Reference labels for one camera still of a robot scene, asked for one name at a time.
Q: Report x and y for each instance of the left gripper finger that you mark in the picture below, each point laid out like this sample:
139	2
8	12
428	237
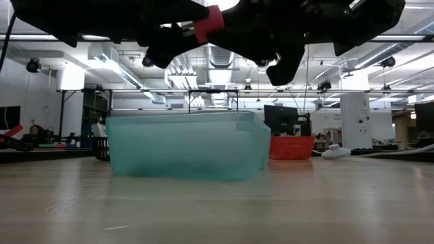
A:
166	47
176	11

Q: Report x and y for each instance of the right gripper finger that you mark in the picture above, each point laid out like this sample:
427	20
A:
285	71
257	30

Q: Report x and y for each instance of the small pink-red round object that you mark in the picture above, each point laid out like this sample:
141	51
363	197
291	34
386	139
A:
208	23

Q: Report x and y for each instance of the teal translucent plastic bin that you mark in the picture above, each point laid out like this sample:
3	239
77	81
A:
186	149

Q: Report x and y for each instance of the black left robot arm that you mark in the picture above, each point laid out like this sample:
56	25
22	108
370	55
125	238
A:
40	17

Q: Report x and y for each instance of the black ceiling spotlight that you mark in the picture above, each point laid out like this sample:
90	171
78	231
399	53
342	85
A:
33	65
147	61
388	62
325	85

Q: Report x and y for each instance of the black computer monitor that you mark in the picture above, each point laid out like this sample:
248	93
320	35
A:
281	118
425	118
9	118

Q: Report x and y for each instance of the white bottle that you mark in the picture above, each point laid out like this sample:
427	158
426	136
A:
297	130

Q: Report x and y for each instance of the red plastic basket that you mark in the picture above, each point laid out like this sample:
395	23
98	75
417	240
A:
291	148

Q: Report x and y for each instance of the white square pillar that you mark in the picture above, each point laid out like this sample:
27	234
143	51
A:
356	115

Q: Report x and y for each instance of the black mesh container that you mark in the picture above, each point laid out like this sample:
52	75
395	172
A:
101	148

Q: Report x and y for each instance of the person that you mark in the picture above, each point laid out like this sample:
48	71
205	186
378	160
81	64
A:
35	132

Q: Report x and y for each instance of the red background object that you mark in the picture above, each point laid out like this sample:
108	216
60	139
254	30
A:
13	130

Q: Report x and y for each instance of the black background table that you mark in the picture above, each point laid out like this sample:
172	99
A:
47	154

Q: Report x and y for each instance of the silver ventilation duct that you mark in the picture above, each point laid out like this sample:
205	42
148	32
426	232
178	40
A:
220	56

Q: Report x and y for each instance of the black background workstation frame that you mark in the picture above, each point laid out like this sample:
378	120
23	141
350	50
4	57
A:
135	91

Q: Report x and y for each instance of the white round puck switch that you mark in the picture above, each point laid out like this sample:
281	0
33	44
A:
335	152

